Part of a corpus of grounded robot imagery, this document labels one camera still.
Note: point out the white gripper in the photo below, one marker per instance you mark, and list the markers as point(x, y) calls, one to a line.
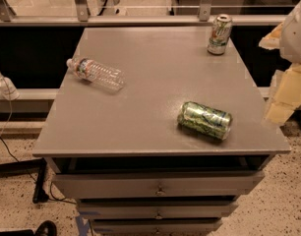
point(296, 38)

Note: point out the white green 7up can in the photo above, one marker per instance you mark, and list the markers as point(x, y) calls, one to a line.
point(220, 33)

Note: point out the green soda can lying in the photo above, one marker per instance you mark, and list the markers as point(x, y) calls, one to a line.
point(206, 120)

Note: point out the clear plastic water bottle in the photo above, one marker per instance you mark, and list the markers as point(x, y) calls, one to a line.
point(94, 72)

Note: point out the top grey drawer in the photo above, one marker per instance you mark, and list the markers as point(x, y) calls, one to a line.
point(163, 184)

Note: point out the grey drawer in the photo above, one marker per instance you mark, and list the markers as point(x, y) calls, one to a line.
point(157, 209)
point(163, 184)
point(132, 226)

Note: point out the grey drawer cabinet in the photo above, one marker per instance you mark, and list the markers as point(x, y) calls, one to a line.
point(90, 131)

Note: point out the middle grey drawer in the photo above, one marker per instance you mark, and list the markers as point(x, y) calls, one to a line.
point(157, 209)

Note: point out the bottom grey drawer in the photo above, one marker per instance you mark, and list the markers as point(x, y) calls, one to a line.
point(132, 226)

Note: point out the white plug adapter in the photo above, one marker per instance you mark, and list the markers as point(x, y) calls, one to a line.
point(8, 89)

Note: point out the black shoe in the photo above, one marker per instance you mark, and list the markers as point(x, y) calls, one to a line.
point(46, 228)

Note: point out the metal railing frame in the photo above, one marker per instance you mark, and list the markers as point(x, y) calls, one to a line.
point(89, 13)

